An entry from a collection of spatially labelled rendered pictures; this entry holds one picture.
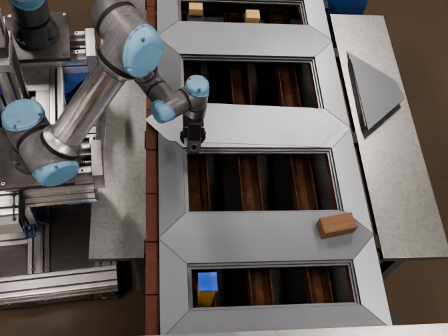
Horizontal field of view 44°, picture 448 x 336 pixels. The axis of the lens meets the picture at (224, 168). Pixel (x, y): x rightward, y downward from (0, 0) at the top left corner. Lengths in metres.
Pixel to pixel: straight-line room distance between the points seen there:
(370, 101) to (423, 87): 1.31
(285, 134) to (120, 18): 0.94
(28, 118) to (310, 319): 1.04
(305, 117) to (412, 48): 1.78
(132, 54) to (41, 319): 1.63
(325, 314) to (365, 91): 1.00
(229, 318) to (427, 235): 0.84
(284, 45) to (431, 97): 1.47
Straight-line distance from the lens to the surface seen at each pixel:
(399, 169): 2.31
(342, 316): 1.89
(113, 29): 1.41
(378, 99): 2.43
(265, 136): 2.11
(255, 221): 1.93
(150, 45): 1.38
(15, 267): 2.59
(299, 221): 1.97
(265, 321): 1.82
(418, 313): 2.95
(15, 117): 1.64
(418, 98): 3.61
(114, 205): 2.12
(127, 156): 2.22
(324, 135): 2.17
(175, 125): 2.10
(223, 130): 2.10
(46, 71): 2.14
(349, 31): 2.69
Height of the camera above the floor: 2.58
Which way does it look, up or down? 59 degrees down
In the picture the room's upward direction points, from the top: 12 degrees clockwise
